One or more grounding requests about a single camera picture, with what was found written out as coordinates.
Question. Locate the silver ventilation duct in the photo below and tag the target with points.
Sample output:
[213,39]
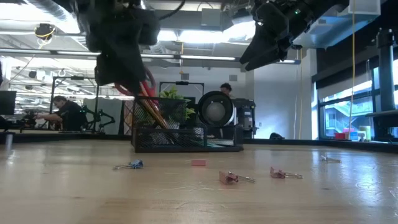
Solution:
[76,39]

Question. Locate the pink eraser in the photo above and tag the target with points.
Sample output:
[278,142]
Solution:
[198,162]

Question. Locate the silver metal post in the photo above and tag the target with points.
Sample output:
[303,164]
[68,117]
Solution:
[9,143]

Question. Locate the background black rig frame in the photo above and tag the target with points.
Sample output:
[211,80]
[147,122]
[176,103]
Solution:
[76,77]

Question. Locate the blue binder clip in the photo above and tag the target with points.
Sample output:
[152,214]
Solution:
[135,164]

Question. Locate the silver binder clip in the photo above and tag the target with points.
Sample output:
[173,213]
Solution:
[326,159]

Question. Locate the grey ceiling unit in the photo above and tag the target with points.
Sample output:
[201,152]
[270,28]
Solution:
[211,18]

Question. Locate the black dome object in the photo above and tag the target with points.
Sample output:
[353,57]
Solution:
[276,136]

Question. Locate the pink box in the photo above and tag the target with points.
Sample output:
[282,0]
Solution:
[348,130]

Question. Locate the background black robot arm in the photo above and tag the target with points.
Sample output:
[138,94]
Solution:
[99,116]
[28,121]

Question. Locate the pink binder clip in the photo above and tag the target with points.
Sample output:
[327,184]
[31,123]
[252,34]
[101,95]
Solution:
[277,173]
[228,178]

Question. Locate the red box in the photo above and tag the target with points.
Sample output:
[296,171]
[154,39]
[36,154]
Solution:
[339,136]

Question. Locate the blue box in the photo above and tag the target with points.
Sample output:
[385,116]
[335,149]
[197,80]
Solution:
[354,136]

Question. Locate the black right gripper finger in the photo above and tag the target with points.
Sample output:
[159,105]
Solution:
[270,57]
[261,46]

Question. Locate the grey wall vent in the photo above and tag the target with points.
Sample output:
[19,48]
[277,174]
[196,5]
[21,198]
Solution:
[233,77]
[185,76]

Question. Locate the black mesh desk organizer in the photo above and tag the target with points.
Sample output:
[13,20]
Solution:
[174,140]

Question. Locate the black computer monitor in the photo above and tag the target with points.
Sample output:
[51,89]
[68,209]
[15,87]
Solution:
[7,102]

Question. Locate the teal sticky note pad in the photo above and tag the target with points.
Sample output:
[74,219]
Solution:
[216,143]

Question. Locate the black side shelf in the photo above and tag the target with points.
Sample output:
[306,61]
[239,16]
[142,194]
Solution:
[384,124]

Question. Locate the person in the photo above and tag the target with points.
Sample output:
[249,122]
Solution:
[70,115]
[226,88]

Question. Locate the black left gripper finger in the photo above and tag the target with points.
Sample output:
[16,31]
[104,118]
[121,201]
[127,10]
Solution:
[141,82]
[130,85]

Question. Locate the black camera stand frame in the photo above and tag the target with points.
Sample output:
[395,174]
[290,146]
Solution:
[182,83]

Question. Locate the green plant in white pot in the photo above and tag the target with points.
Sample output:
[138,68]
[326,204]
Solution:
[172,93]

